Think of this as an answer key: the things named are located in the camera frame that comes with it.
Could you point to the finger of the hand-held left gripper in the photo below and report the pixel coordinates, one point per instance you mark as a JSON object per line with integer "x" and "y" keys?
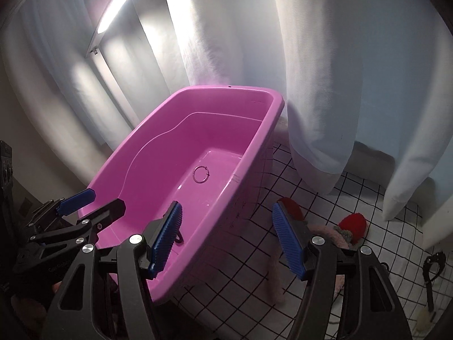
{"x": 76, "y": 202}
{"x": 106, "y": 212}

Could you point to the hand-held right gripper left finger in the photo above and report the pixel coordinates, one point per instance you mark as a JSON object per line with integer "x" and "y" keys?
{"x": 164, "y": 241}

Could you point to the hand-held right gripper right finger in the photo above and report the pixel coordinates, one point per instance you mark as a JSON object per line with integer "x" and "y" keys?
{"x": 288, "y": 244}

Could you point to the pink plastic storage bin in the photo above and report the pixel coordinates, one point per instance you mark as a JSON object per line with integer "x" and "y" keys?
{"x": 212, "y": 131}

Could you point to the black wristwatch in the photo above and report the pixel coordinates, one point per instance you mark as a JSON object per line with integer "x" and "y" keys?
{"x": 430, "y": 290}

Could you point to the pink fuzzy strawberry headband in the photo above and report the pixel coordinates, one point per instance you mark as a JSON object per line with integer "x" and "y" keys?
{"x": 354, "y": 225}

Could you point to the white black-grid cloth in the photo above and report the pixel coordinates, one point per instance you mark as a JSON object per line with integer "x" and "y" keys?
{"x": 382, "y": 198}

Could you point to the white fluffy item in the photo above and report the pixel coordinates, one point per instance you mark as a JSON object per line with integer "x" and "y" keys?
{"x": 425, "y": 320}

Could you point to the white curtain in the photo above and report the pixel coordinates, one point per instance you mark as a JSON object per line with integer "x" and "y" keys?
{"x": 318, "y": 78}

